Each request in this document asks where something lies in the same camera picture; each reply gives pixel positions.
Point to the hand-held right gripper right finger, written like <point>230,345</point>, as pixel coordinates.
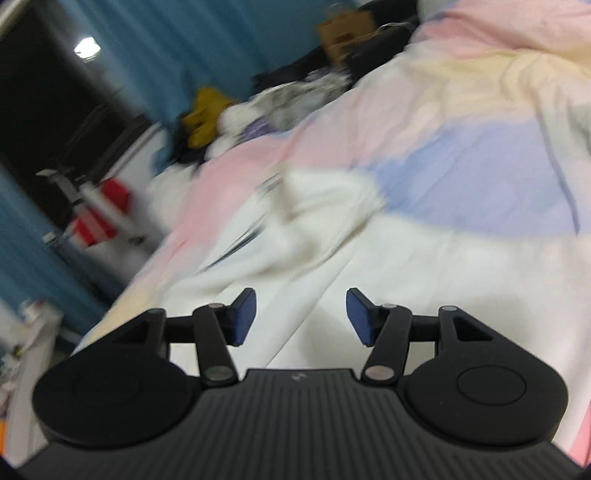
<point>360,318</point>

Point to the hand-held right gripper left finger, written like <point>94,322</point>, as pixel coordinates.
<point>244,318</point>

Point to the white garment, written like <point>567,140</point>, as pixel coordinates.
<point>323,240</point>

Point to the grey white clothes pile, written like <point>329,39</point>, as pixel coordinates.
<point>281,101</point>

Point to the white crumpled quilt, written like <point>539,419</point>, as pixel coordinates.
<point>173,184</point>

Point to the red garment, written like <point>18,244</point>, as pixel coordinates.
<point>113,198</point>

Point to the pastel bed sheet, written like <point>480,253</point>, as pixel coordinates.
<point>461,157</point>

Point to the mustard yellow garment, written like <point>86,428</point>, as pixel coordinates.
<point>205,115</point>

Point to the blue curtain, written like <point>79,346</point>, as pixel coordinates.
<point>37,258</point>
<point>184,50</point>

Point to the white dressing desk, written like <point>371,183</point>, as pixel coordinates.
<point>27,369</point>

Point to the dark window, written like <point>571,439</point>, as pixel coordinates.
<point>51,120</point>

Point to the brown paper bag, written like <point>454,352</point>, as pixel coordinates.
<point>344,34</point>

